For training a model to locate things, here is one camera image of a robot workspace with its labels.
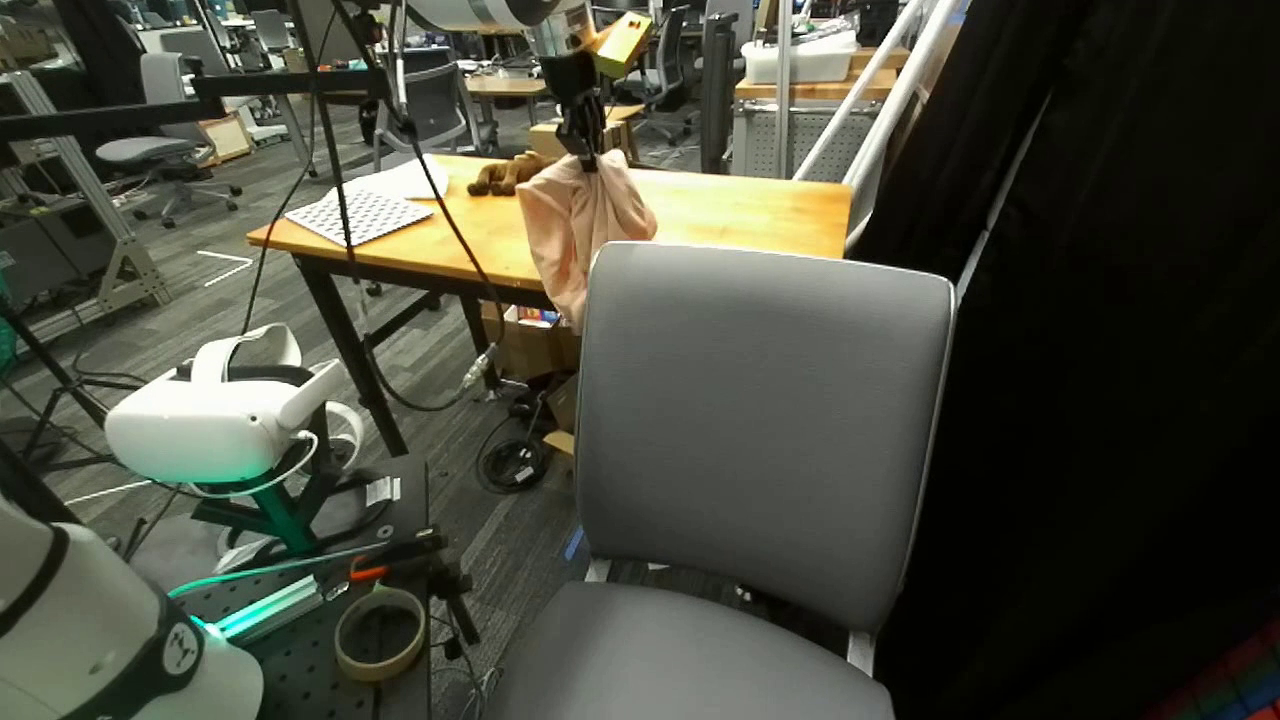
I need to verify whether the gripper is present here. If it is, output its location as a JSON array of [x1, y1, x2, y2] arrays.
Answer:
[[540, 50, 607, 174]]

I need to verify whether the pink cloth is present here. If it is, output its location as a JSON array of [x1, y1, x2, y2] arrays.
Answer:
[[515, 150, 659, 336]]

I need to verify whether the grey mesh office chair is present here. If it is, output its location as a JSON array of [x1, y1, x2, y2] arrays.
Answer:
[[373, 62, 493, 171]]

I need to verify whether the grey padded chair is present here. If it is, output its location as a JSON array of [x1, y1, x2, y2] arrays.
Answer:
[[484, 240, 957, 720]]

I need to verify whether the small cardboard box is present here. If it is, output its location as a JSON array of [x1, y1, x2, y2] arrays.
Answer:
[[528, 104, 642, 163]]

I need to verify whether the brown plush toy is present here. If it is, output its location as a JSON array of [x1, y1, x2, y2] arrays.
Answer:
[[467, 150, 553, 198]]

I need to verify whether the white paper sheet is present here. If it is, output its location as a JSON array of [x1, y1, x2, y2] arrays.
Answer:
[[345, 155, 450, 201]]

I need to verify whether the open cardboard box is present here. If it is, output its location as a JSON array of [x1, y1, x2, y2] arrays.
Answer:
[[495, 303, 582, 382]]

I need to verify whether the wooden workbench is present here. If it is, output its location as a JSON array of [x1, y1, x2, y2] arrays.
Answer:
[[730, 45, 903, 182]]

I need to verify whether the checkerboard calibration sheet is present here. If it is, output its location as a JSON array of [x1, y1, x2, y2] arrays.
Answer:
[[285, 188, 437, 249]]

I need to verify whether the white plastic bin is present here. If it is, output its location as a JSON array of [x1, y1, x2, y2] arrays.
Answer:
[[741, 28, 861, 85]]

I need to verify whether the white metal railing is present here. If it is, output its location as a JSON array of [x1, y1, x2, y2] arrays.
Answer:
[[793, 0, 973, 253]]

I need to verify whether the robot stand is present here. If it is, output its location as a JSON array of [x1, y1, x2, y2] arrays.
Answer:
[[128, 455, 443, 720]]

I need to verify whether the black orange tool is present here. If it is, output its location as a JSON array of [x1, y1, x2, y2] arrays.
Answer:
[[345, 532, 483, 647]]

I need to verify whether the green black headset stand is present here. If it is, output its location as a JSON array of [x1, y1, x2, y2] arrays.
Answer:
[[190, 400, 396, 561]]

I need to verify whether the white VR headset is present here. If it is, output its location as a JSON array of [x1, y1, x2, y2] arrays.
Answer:
[[104, 323, 365, 498]]

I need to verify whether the roll of beige tape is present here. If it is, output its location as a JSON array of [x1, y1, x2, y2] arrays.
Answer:
[[333, 586, 429, 684]]

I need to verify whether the black curtain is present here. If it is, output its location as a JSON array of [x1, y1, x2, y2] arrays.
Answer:
[[850, 0, 1280, 720]]

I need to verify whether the multicoloured fabric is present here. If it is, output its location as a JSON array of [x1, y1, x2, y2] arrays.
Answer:
[[1145, 615, 1280, 720]]

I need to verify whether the coil of black cable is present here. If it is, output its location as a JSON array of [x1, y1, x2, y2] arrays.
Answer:
[[477, 434, 550, 494]]

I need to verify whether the aluminium frame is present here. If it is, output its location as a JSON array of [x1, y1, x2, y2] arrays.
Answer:
[[0, 70, 173, 316]]

